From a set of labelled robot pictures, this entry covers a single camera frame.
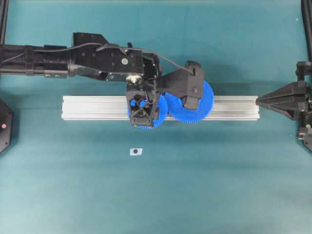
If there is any small blue plastic gear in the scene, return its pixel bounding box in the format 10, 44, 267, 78
127, 94, 168, 129

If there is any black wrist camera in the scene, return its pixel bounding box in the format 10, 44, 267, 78
158, 61, 205, 98

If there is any silver aluminium extrusion rail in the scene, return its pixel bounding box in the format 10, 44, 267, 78
61, 96, 260, 121

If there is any black base plate left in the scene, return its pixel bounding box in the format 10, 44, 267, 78
0, 99, 14, 154

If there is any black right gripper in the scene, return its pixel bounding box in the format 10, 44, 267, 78
256, 61, 312, 146

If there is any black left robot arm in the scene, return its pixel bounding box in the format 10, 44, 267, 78
0, 33, 168, 129

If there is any large blue plastic gear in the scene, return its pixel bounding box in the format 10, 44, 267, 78
165, 80, 215, 124

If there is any white sticker black dot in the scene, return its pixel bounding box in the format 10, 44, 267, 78
130, 148, 143, 156

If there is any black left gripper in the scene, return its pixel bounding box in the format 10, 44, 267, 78
126, 53, 166, 127

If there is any black camera cable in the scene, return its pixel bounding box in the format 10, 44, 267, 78
0, 42, 195, 74

